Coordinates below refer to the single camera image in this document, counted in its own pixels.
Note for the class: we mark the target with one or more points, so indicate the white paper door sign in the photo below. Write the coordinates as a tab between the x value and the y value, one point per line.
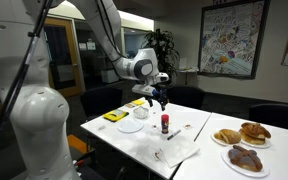
82	46
90	45

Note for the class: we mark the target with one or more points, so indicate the black marker pen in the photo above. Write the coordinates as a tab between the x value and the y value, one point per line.
174	134

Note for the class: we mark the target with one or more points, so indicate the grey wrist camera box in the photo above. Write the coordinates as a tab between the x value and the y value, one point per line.
142	90

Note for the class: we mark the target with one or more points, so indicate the brown crossed bread bun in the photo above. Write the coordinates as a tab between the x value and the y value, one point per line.
255	129

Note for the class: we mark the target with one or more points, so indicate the dark chocolate crossed bread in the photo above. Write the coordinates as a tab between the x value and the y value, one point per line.
245	158

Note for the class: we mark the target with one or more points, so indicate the white plate under dark bread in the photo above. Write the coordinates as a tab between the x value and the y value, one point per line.
230	166

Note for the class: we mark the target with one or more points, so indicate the green potted plant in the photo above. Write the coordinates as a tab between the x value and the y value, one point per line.
160	50

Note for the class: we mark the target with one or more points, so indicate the small white side table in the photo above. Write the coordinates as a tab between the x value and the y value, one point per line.
187	71

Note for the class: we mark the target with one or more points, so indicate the framed colourful wall mural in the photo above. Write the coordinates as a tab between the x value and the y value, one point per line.
232	38

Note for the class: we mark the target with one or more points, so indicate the white plate under stacked breads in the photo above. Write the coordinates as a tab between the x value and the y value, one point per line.
262	145

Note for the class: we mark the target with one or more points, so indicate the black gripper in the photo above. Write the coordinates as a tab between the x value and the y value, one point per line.
160	93

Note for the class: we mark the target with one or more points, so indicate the white low cabinet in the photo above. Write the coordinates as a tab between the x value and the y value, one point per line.
109	76

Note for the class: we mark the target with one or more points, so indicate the black office chair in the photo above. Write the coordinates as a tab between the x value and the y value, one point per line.
277	116
100	100
185	96

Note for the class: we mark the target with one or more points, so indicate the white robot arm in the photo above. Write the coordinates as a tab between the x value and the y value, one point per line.
37	116

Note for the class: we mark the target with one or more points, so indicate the green yellow crayon box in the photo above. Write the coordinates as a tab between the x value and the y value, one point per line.
115	115

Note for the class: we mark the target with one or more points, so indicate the golden bread bun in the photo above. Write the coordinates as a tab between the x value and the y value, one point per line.
249	139

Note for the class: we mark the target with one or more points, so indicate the empty white plate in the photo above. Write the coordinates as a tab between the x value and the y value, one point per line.
130	126

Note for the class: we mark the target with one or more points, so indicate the light shell bread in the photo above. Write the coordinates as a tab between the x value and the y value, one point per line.
230	136

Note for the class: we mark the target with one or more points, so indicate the small candy wrapper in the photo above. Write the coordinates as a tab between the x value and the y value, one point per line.
156	155
188	126

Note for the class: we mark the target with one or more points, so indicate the red bottle with label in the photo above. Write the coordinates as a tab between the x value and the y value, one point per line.
165	124

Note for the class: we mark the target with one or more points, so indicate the yellow marker box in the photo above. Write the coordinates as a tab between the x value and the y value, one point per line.
138	102

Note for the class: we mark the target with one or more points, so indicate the wooden framed door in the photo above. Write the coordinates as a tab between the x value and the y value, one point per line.
62	56

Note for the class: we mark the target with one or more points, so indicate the upright white paper sheet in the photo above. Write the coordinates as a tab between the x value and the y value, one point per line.
183	63

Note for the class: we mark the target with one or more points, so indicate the clear glass bowl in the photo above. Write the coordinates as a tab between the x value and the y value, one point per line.
141	112

